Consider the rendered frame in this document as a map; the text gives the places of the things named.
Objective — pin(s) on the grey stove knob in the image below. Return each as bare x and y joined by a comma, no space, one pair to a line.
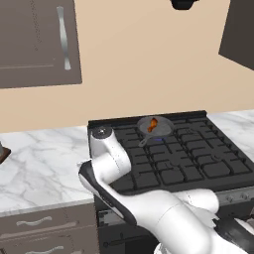
244,196
229,198

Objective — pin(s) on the dark grey-brown wall cupboard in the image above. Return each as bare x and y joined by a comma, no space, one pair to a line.
239,33

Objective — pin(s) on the grey frying pan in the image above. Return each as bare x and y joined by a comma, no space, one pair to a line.
163,128

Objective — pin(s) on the grey-brown wall cupboard door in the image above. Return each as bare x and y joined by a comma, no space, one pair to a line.
29,43

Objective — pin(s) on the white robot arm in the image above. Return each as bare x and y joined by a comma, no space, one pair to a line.
172,215

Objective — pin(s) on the black stove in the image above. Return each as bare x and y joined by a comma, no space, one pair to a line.
191,162

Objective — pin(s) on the dark brown board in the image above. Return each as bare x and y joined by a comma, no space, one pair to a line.
3,153

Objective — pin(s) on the orange chicken piece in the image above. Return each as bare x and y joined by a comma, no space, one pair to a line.
152,125

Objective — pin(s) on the black range hood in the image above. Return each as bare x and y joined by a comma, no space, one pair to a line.
183,3

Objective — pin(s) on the grey-brown drawer front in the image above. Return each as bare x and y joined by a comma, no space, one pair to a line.
66,215
79,243

